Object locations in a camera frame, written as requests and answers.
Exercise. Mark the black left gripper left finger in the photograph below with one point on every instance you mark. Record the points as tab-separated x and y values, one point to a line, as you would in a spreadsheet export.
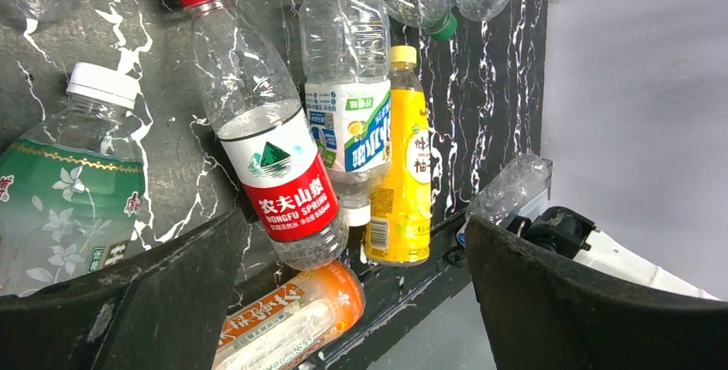
161	309

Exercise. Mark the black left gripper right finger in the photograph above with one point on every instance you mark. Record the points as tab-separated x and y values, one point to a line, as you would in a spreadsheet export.
543	311

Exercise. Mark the orange drink bottle white cap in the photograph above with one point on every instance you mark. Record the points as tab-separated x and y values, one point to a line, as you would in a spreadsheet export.
281	329

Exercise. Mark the yellow honey drink bottle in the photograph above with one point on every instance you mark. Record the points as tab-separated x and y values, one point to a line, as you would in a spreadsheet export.
399	231

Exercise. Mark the red label water bottle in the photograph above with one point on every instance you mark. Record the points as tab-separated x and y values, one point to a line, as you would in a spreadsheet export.
255	111

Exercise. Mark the blue white label bottle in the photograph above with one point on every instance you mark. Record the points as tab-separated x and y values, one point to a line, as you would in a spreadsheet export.
346	59

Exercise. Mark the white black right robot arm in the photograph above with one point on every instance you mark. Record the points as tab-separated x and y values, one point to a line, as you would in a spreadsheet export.
573	236

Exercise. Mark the clear bottle near right base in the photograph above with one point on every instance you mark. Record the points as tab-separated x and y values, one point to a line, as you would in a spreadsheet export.
521	188

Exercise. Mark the green tea bottle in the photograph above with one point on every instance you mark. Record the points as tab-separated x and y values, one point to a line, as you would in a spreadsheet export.
72	187

